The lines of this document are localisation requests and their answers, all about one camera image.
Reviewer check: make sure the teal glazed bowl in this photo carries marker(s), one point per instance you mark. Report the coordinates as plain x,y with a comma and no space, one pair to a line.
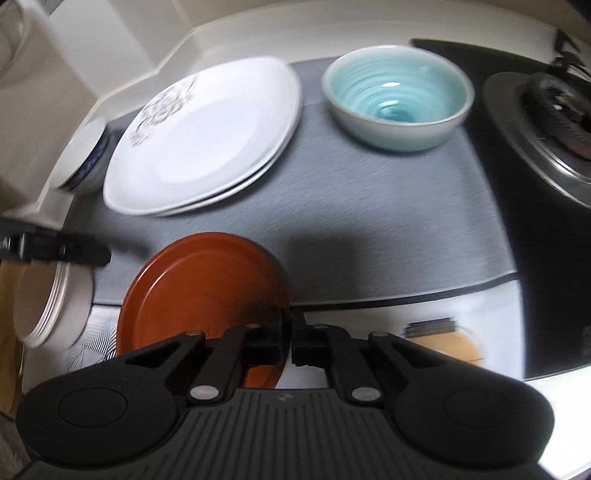
397,99

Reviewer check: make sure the stack of small white plates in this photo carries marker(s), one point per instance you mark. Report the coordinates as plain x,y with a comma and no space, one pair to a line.
34,304

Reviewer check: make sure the white floral print plate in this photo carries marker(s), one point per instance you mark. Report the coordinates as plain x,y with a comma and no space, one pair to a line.
203,138

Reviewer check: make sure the plain white plate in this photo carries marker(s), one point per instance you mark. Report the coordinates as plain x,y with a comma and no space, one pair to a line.
240,189

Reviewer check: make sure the black glass gas stove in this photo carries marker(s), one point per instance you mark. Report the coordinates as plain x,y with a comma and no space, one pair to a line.
545,258

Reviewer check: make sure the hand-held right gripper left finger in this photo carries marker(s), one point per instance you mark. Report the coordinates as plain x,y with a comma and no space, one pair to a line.
271,345

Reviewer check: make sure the grey mat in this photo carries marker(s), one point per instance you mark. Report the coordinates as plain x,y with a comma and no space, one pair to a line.
369,217

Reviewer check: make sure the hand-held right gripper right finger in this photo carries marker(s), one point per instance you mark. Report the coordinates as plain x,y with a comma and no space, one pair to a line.
302,345

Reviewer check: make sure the steel stove burner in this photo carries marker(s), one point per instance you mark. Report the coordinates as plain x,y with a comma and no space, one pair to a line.
540,124

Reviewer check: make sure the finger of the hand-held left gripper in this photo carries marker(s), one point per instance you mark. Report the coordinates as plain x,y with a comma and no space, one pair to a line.
69,251

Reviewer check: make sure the blue and white bowl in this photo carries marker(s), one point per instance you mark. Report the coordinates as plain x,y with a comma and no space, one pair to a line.
87,157

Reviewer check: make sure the red-brown round plate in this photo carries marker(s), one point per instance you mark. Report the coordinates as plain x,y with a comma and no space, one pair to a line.
194,286

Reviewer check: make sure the white leaf print mat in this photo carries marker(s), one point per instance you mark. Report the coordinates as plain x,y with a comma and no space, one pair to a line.
498,323

